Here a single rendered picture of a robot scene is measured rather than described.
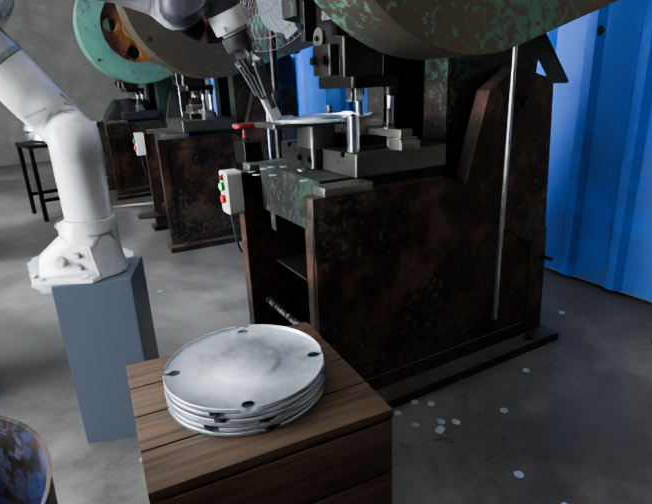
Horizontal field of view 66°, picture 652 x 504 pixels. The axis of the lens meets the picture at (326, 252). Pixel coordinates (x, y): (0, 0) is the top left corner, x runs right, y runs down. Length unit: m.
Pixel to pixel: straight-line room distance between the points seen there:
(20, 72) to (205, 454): 0.87
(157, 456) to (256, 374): 0.20
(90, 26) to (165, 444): 3.77
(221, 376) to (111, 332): 0.51
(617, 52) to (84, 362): 2.08
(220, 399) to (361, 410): 0.24
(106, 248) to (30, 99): 0.36
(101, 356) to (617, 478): 1.26
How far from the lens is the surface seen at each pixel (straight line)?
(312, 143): 1.41
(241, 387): 0.89
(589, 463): 1.43
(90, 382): 1.44
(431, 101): 1.53
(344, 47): 1.43
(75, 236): 1.32
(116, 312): 1.34
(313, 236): 1.21
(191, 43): 2.71
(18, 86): 1.28
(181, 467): 0.83
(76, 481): 1.44
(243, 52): 1.34
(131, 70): 4.39
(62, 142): 1.21
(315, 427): 0.86
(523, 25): 1.26
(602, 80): 2.32
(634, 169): 2.24
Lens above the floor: 0.88
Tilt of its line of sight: 19 degrees down
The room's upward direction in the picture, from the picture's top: 2 degrees counter-clockwise
